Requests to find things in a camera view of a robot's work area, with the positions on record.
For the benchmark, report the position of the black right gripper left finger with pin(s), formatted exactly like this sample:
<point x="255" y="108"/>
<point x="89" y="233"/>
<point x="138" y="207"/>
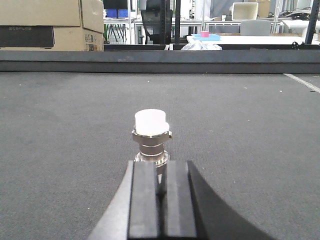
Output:
<point x="133" y="212"/>

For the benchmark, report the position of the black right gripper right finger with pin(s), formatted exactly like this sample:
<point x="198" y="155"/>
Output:
<point x="192" y="210"/>

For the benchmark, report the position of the metal valve with white cap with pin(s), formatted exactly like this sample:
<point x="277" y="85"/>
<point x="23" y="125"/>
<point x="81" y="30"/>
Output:
<point x="151" y="130"/>

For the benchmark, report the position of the dark conveyor belt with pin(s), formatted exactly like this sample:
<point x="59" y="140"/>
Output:
<point x="65" y="140"/>

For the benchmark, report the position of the large cardboard box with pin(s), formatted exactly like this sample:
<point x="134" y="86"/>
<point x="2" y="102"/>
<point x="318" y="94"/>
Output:
<point x="51" y="25"/>

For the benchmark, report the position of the clear plastic bag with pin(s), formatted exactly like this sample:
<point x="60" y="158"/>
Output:
<point x="198" y="45"/>

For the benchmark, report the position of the light blue tray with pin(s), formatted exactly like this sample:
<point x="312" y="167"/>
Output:
<point x="211" y="37"/>

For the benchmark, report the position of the pink cup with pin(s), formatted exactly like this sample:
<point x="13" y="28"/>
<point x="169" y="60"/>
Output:
<point x="204" y="34"/>

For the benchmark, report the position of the grey chair back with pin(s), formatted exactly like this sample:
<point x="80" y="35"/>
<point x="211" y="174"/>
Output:
<point x="255" y="27"/>

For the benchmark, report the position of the black office chair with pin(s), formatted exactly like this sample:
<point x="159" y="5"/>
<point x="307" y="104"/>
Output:
<point x="157" y="21"/>

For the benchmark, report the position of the white table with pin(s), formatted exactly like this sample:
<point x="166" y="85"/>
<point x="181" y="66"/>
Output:
<point x="255" y="40"/>

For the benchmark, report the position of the white plastic bin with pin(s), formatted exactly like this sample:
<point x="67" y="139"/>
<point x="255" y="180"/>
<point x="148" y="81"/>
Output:
<point x="241" y="11"/>

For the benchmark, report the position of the black conveyor side rail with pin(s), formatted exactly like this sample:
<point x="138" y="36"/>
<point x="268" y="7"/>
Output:
<point x="253" y="61"/>

